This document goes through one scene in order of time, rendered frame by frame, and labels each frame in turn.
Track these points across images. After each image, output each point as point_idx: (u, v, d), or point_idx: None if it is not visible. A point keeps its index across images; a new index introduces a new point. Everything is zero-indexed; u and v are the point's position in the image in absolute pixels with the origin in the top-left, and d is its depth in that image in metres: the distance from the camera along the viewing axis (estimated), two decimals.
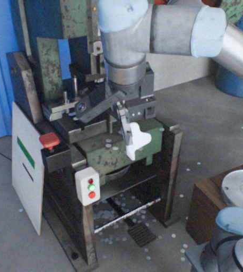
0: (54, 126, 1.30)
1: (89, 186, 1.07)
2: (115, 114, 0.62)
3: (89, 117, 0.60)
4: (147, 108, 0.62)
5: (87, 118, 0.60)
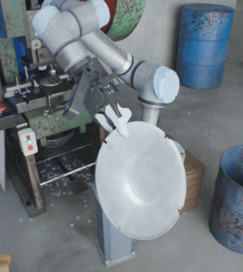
0: (10, 102, 1.75)
1: (27, 140, 1.52)
2: (97, 101, 0.69)
3: (78, 103, 0.65)
4: (115, 86, 0.73)
5: (76, 104, 0.65)
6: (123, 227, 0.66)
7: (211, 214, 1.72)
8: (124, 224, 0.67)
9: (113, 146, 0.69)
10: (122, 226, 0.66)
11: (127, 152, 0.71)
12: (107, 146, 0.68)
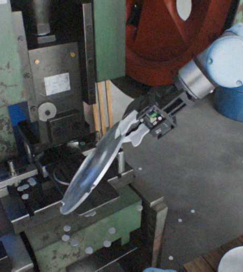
0: (0, 201, 0.99)
1: None
2: None
3: (152, 90, 0.71)
4: (146, 115, 0.61)
5: (152, 89, 0.71)
6: (93, 152, 0.90)
7: None
8: (93, 152, 0.90)
9: None
10: (93, 151, 0.90)
11: (111, 145, 0.74)
12: None
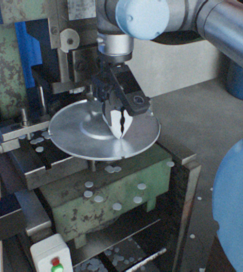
0: (10, 158, 0.87)
1: (54, 269, 0.63)
2: None
3: (144, 100, 0.61)
4: None
5: (145, 101, 0.61)
6: (88, 102, 0.87)
7: None
8: (89, 103, 0.87)
9: (146, 118, 0.80)
10: (90, 102, 0.87)
11: (135, 124, 0.78)
12: (148, 116, 0.81)
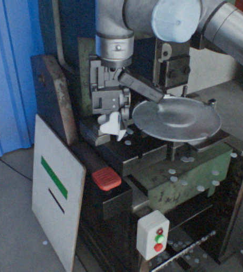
0: (97, 150, 1.03)
1: (158, 237, 0.79)
2: None
3: None
4: None
5: None
6: (149, 102, 1.05)
7: None
8: (150, 102, 1.05)
9: (202, 108, 1.02)
10: (150, 102, 1.06)
11: (197, 113, 0.99)
12: (202, 106, 1.03)
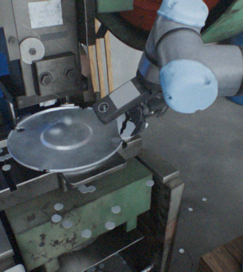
0: None
1: None
2: (131, 114, 0.63)
3: (112, 118, 0.58)
4: None
5: (110, 119, 0.58)
6: None
7: None
8: None
9: (82, 112, 0.83)
10: None
11: (83, 120, 0.80)
12: (79, 110, 0.85)
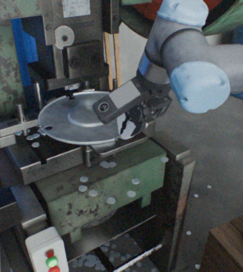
0: (7, 154, 0.88)
1: (48, 261, 0.65)
2: (131, 113, 0.63)
3: (112, 118, 0.58)
4: None
5: (111, 118, 0.58)
6: None
7: None
8: None
9: None
10: None
11: (85, 102, 0.88)
12: None
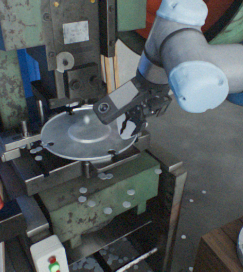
0: (11, 166, 0.95)
1: (51, 266, 0.72)
2: (131, 113, 0.63)
3: (113, 118, 0.58)
4: None
5: (111, 119, 0.58)
6: None
7: None
8: None
9: None
10: None
11: (63, 135, 0.87)
12: None
